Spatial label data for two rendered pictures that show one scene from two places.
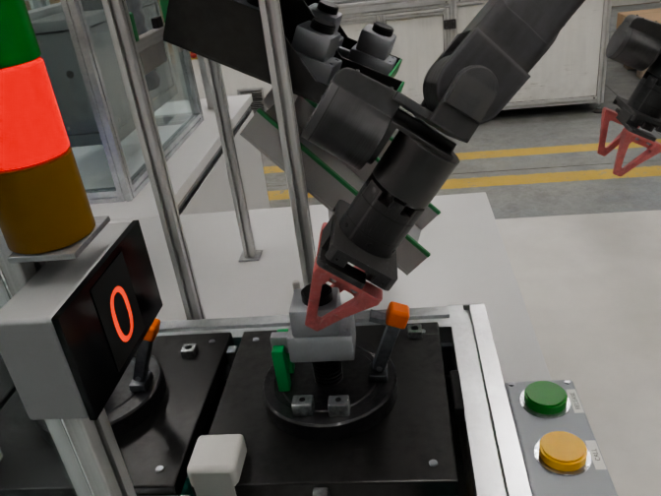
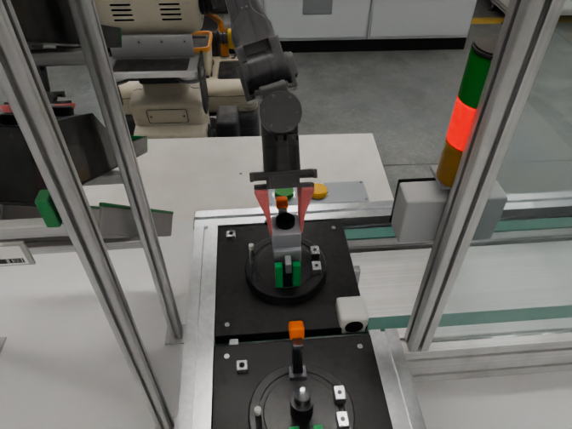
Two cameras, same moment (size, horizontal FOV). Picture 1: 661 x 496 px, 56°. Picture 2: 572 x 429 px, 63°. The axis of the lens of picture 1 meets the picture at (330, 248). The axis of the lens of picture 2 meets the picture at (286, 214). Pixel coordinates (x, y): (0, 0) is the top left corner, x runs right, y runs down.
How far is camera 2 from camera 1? 85 cm
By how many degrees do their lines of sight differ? 80
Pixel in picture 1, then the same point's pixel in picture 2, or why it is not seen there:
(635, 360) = (204, 188)
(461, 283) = not seen: hidden behind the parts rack
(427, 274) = (74, 274)
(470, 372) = (261, 218)
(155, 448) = (343, 355)
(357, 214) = (294, 155)
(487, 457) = (321, 214)
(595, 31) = not seen: outside the picture
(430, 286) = not seen: hidden behind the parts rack
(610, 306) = (152, 189)
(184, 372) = (265, 364)
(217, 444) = (347, 306)
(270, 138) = (112, 220)
